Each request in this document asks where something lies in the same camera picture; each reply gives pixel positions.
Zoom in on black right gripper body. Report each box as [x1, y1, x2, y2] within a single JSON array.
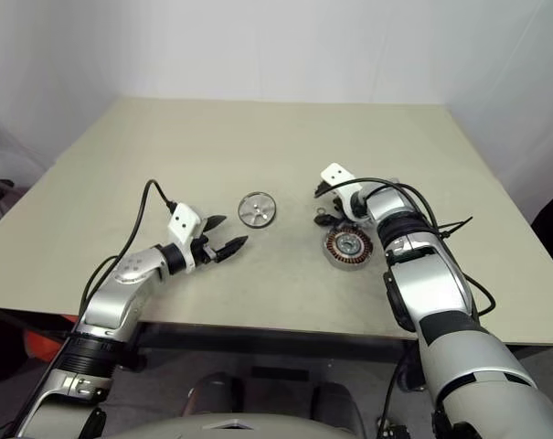
[[324, 185, 346, 219]]

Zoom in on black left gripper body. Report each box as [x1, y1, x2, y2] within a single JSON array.
[[191, 228, 220, 267]]

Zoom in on spoked silver rotor black rim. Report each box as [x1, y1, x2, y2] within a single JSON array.
[[237, 190, 277, 229]]

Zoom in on motor housing with copper windings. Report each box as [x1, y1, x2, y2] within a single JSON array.
[[322, 227, 377, 272]]

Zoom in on black table caster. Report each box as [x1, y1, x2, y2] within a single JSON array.
[[118, 349, 147, 370]]

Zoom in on dark reddish rounded shape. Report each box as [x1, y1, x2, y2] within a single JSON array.
[[186, 372, 243, 417]]

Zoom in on grey robot torso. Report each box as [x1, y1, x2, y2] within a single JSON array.
[[159, 412, 353, 439]]

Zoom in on dark grey rounded shape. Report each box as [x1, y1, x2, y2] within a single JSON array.
[[312, 382, 364, 434]]

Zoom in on orange object under table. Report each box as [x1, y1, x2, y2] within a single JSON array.
[[22, 329, 65, 362]]

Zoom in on large black object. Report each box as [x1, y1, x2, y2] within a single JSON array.
[[529, 182, 553, 275]]

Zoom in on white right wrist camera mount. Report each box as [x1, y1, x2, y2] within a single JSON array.
[[320, 162, 368, 223]]

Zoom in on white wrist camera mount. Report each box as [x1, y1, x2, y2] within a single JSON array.
[[320, 162, 368, 223], [166, 203, 207, 275]]

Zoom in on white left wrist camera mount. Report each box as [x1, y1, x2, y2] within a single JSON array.
[[166, 203, 207, 275]]

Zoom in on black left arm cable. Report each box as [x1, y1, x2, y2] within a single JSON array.
[[77, 179, 180, 330]]

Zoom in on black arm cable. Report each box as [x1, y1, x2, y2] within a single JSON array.
[[77, 179, 180, 330], [360, 177, 496, 321]]

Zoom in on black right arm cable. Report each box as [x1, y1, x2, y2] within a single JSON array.
[[360, 177, 496, 321]]

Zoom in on black table frame bar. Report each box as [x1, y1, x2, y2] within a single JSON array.
[[136, 322, 408, 362]]

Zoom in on black cable tie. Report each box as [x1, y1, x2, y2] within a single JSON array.
[[433, 216, 473, 240]]

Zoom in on thin black floor cable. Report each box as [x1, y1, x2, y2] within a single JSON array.
[[377, 360, 408, 439]]

